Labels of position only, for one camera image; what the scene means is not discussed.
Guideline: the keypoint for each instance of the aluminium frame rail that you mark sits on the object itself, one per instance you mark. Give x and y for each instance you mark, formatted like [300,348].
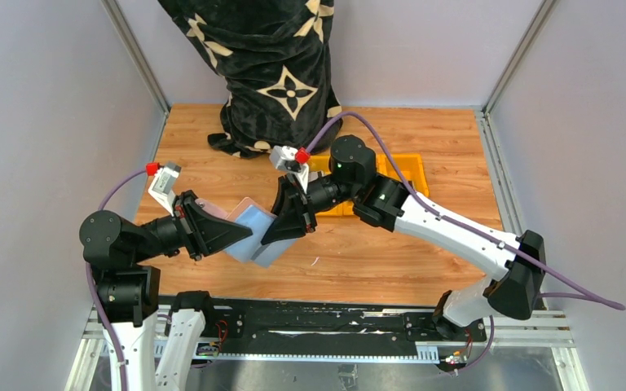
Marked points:
[130,42]
[509,210]

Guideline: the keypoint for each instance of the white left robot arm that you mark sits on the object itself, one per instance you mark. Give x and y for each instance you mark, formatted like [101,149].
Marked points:
[126,294]

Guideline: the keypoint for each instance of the aluminium frame rail right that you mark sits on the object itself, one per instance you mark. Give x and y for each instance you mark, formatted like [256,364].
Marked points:
[509,210]

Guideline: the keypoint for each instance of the yellow bin middle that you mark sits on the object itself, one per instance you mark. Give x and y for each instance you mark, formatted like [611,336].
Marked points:
[384,167]

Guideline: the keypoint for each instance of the black patterned blanket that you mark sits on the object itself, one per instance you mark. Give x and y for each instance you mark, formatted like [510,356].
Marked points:
[275,59]

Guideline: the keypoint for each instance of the yellow bin right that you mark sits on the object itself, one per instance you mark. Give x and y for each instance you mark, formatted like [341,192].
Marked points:
[412,168]

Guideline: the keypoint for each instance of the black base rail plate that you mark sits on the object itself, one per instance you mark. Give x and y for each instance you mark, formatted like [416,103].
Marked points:
[326,330]

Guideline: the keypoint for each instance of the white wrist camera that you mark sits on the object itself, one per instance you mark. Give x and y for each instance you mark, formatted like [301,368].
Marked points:
[163,179]
[283,158]

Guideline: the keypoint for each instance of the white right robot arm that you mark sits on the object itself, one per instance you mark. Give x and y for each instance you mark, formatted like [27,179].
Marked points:
[512,264]

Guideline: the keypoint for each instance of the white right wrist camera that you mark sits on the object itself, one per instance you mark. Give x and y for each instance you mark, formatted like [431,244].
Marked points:
[283,158]

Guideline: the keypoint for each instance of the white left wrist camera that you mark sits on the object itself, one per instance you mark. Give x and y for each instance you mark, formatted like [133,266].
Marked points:
[163,179]

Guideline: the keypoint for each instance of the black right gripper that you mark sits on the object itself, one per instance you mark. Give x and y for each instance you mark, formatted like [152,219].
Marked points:
[296,213]

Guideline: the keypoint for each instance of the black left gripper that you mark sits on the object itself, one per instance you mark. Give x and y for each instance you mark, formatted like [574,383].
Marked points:
[201,230]

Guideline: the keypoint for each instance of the aluminium frame rail left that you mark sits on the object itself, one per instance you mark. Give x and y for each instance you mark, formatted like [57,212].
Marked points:
[130,42]

